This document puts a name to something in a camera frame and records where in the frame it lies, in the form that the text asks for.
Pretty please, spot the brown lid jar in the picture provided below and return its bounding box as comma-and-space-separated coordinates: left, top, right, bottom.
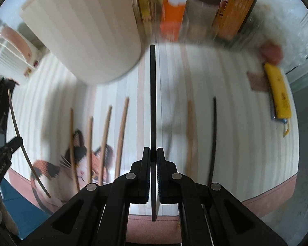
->
184, 0, 222, 41

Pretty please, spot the clear plastic bag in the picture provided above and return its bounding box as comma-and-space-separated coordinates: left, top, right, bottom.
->
254, 0, 308, 67

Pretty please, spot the orange and white packet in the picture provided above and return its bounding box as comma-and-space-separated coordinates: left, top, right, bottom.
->
160, 0, 191, 42

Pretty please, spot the cream pink electric kettle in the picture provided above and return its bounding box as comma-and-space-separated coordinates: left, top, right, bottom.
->
0, 26, 43, 85

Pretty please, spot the yellow plastic tool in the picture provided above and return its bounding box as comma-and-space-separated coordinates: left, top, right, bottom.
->
263, 62, 292, 137

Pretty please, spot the red packet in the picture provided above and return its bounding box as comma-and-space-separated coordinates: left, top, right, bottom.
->
258, 40, 284, 66

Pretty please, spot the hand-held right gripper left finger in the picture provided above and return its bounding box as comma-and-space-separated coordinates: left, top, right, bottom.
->
21, 147, 152, 246

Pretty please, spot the striped cat print mat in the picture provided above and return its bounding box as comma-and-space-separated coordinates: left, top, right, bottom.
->
6, 41, 298, 236

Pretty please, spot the wooden chopstick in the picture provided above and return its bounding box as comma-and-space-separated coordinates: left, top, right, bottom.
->
115, 97, 129, 178
88, 117, 93, 183
8, 89, 52, 198
186, 100, 198, 177
99, 106, 113, 186
70, 108, 80, 192

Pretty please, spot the brown square card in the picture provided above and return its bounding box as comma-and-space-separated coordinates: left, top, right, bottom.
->
247, 71, 269, 92

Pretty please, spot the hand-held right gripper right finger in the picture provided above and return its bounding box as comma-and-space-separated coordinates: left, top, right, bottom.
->
156, 147, 288, 246

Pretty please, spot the cream utensil holder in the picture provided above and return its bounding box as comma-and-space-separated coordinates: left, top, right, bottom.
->
20, 0, 144, 85

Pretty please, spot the yellow green box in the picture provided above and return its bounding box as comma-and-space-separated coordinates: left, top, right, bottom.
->
135, 0, 161, 32

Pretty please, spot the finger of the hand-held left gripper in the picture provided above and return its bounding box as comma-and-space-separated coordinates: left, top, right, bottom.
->
0, 137, 24, 160

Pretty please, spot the orange label bottle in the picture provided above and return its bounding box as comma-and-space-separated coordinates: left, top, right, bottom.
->
212, 0, 260, 41

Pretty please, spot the black chopstick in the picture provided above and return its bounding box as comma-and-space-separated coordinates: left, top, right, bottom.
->
149, 45, 157, 222
208, 97, 217, 185

